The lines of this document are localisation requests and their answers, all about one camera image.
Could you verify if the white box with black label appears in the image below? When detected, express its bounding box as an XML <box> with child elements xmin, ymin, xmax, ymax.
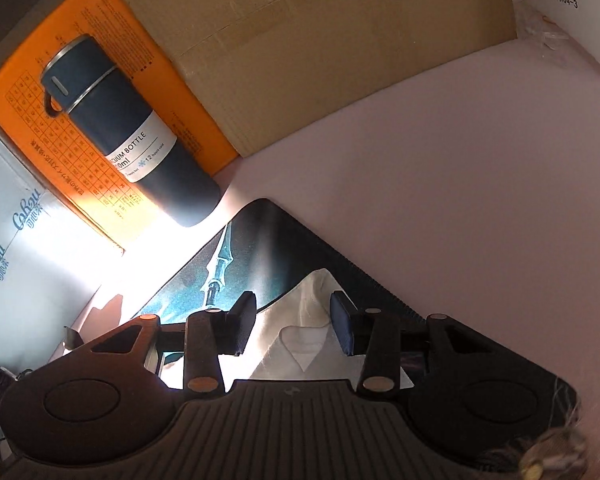
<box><xmin>505</xmin><ymin>0</ymin><xmax>600</xmax><ymax>82</ymax></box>

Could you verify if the dark blue vacuum bottle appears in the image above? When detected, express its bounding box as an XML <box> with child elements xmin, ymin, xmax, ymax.
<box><xmin>39</xmin><ymin>34</ymin><xmax>222</xmax><ymax>229</ymax></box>

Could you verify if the orange cardboard box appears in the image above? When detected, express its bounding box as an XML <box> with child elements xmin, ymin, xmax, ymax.
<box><xmin>0</xmin><ymin>0</ymin><xmax>241</xmax><ymax>253</ymax></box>

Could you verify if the clear plastic wrapper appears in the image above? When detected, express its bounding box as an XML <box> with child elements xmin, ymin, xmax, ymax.
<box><xmin>514</xmin><ymin>0</ymin><xmax>583</xmax><ymax>58</ymax></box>

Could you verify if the brown cardboard box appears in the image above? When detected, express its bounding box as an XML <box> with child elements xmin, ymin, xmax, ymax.
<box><xmin>102</xmin><ymin>0</ymin><xmax>522</xmax><ymax>159</ymax></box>

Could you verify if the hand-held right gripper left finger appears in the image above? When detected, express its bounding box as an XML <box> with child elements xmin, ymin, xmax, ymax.
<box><xmin>77</xmin><ymin>291</ymin><xmax>257</xmax><ymax>401</ymax></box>

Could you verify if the dark printed desk mat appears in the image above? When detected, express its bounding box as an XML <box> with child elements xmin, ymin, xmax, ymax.
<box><xmin>120</xmin><ymin>196</ymin><xmax>581</xmax><ymax>411</ymax></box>

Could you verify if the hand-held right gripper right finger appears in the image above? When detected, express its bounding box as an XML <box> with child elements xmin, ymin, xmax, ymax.
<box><xmin>329</xmin><ymin>289</ymin><xmax>497</xmax><ymax>397</ymax></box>

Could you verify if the small dark object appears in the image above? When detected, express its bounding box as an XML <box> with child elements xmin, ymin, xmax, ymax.
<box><xmin>0</xmin><ymin>365</ymin><xmax>33</xmax><ymax>423</ymax></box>

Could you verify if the white collared shirt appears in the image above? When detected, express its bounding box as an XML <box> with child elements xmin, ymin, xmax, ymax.
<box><xmin>249</xmin><ymin>267</ymin><xmax>416</xmax><ymax>392</ymax></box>

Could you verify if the pale fuzzy tuft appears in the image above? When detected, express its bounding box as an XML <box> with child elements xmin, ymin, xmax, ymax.
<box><xmin>472</xmin><ymin>385</ymin><xmax>593</xmax><ymax>480</ymax></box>

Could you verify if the white box with blue print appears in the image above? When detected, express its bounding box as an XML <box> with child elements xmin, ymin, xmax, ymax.
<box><xmin>0</xmin><ymin>117</ymin><xmax>127</xmax><ymax>376</ymax></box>

